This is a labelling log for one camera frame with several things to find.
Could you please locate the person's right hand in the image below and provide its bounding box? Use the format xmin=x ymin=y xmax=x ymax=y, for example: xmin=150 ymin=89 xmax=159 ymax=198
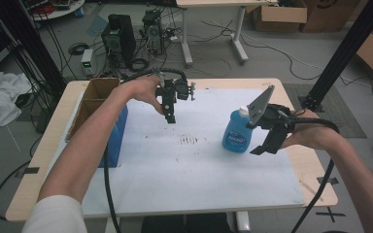
xmin=280 ymin=109 xmax=341 ymax=151

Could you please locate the coiled black cable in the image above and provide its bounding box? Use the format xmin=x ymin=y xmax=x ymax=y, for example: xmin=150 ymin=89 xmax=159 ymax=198
xmin=67 ymin=42 xmax=90 ymax=56
xmin=127 ymin=57 xmax=151 ymax=73

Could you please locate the round white table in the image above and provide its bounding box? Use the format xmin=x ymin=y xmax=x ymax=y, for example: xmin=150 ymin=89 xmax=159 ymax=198
xmin=28 ymin=0 xmax=86 ymax=21

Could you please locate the black metal frame post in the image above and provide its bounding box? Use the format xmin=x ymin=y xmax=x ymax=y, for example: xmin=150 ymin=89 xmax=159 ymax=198
xmin=299 ymin=0 xmax=373 ymax=113

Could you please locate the open computer case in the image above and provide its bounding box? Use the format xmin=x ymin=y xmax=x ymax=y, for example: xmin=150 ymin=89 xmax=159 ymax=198
xmin=141 ymin=9 xmax=165 ymax=56

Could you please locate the black corrugated right gripper cable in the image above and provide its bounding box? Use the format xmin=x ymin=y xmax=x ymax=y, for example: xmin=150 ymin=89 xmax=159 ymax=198
xmin=289 ymin=110 xmax=341 ymax=233

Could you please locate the blue cardboard box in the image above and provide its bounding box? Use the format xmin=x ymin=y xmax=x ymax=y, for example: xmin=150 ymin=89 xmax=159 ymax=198
xmin=65 ymin=77 xmax=129 ymax=169

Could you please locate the tall closed cardboard box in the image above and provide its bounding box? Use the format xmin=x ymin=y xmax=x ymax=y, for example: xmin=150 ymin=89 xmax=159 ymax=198
xmin=299 ymin=0 xmax=361 ymax=34

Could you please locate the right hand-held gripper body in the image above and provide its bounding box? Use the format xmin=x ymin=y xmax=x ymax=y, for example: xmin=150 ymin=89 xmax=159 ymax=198
xmin=246 ymin=84 xmax=296 ymax=135

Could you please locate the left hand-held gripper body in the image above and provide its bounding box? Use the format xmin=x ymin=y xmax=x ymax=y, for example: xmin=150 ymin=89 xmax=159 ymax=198
xmin=154 ymin=72 xmax=197 ymax=105

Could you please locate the blue liquid bottle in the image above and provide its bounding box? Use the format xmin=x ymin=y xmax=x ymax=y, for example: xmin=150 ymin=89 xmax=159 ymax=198
xmin=221 ymin=106 xmax=256 ymax=154

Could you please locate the white bench power supply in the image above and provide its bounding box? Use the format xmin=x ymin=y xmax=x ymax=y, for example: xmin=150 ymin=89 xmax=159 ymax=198
xmin=80 ymin=48 xmax=95 ymax=78

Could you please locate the black post with cables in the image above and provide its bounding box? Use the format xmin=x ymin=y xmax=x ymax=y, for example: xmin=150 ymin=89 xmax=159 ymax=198
xmin=0 ymin=0 xmax=68 ymax=96

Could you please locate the white cloth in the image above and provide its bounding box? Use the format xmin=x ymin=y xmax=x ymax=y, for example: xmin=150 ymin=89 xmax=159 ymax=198
xmin=0 ymin=71 xmax=34 ymax=130

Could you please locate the white sleeve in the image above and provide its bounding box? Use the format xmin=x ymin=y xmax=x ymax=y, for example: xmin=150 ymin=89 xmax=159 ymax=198
xmin=21 ymin=193 xmax=89 ymax=233

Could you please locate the white table mat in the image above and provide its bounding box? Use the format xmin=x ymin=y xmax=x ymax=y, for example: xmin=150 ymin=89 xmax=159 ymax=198
xmin=50 ymin=87 xmax=306 ymax=218

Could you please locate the light wooden table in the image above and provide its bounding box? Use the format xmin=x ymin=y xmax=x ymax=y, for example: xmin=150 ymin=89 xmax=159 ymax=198
xmin=5 ymin=77 xmax=339 ymax=222

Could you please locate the black tape strip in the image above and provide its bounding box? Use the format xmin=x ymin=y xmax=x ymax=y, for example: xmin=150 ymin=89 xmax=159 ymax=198
xmin=316 ymin=176 xmax=340 ymax=186
xmin=15 ymin=166 xmax=41 ymax=179

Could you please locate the white desk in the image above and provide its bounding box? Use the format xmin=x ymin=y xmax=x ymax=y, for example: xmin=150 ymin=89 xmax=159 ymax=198
xmin=175 ymin=0 xmax=278 ymax=66

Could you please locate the black computer tower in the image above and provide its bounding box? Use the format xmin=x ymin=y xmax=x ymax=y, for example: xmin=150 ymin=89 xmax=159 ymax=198
xmin=100 ymin=13 xmax=137 ymax=68

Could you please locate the person's left hand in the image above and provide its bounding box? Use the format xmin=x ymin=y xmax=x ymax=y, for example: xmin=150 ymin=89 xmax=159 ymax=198
xmin=122 ymin=77 xmax=165 ymax=117

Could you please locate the dark floor mat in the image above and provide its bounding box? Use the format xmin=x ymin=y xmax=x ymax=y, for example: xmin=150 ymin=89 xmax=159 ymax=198
xmin=283 ymin=83 xmax=367 ymax=140

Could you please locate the black floor cable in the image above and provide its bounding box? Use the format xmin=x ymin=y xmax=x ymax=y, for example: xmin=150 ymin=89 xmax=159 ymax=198
xmin=0 ymin=135 xmax=44 ymax=221

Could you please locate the small open cardboard box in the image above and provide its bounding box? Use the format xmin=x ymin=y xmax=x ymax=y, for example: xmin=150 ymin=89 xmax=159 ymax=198
xmin=252 ymin=0 xmax=309 ymax=33

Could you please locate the white table leg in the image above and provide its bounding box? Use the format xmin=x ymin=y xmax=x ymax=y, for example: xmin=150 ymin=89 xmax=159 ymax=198
xmin=234 ymin=211 xmax=253 ymax=233

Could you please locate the black tape cross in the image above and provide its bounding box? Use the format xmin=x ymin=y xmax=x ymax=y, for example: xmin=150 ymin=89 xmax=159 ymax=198
xmin=315 ymin=207 xmax=347 ymax=224

